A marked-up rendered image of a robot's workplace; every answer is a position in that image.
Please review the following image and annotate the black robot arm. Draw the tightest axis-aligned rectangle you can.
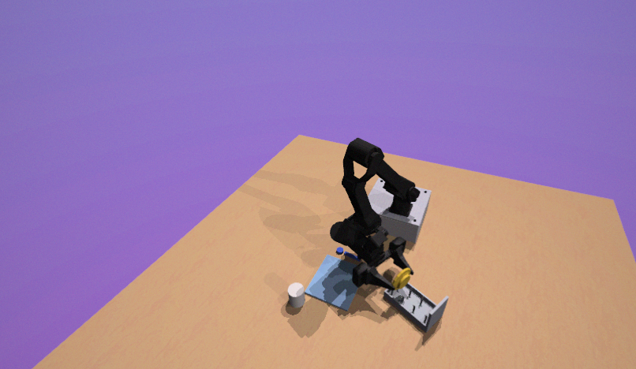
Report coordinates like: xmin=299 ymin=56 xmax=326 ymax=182
xmin=330 ymin=138 xmax=420 ymax=258

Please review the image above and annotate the grey cylinder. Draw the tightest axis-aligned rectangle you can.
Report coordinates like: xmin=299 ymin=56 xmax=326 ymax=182
xmin=288 ymin=282 xmax=305 ymax=308

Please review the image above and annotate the yellow round plate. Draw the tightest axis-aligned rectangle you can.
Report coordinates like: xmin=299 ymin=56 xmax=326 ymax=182
xmin=392 ymin=268 xmax=411 ymax=290

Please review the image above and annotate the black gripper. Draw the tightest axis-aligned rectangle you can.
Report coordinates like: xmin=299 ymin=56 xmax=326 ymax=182
xmin=352 ymin=237 xmax=414 ymax=291

